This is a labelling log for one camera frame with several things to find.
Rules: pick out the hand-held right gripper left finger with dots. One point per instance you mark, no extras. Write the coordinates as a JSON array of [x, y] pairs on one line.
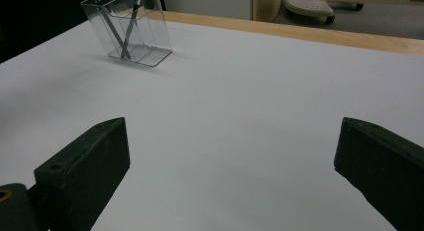
[[86, 167]]

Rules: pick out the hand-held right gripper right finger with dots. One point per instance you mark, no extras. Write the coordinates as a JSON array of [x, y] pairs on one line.
[[383, 171]]

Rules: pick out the clear acrylic organizer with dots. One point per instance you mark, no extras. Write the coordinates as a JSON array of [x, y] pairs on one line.
[[153, 41]]

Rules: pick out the black makeup brush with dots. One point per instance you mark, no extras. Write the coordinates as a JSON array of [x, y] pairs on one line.
[[133, 14], [110, 24]]

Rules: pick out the white table cover board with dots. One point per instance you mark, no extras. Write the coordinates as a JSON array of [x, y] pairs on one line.
[[233, 107]]

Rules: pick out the light wooden table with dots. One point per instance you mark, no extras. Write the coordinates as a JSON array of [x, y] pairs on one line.
[[300, 31]]

